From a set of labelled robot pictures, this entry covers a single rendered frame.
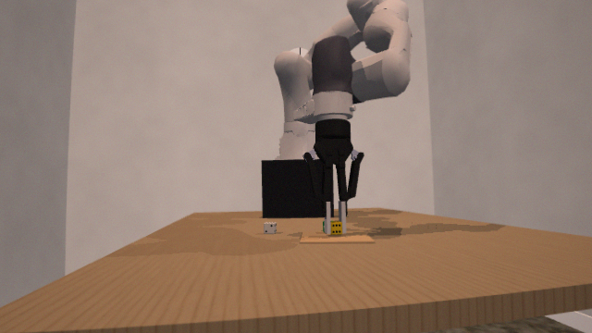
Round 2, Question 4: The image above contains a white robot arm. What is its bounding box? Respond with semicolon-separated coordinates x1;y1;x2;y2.
274;0;413;160

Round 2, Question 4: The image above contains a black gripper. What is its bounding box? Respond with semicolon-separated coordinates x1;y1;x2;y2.
302;119;364;234

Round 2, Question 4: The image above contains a white die with black pips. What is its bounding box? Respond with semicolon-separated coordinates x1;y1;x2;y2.
264;222;277;234

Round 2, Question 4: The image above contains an orange flat mat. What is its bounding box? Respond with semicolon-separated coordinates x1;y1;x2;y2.
300;231;375;244

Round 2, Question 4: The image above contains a yellow die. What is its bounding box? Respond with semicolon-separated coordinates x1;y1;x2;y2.
331;221;342;235

